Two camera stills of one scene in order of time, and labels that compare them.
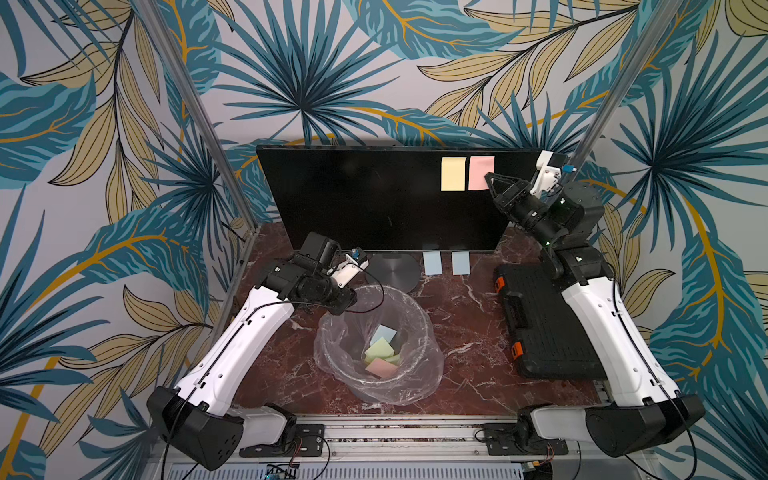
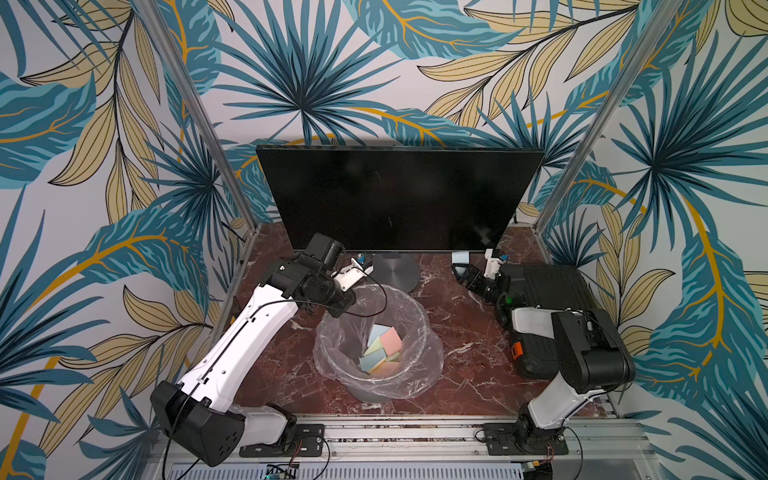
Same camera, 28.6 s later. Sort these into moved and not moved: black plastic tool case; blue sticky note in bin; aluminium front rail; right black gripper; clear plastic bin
Moved: right black gripper
Not moved: black plastic tool case; clear plastic bin; aluminium front rail; blue sticky note in bin
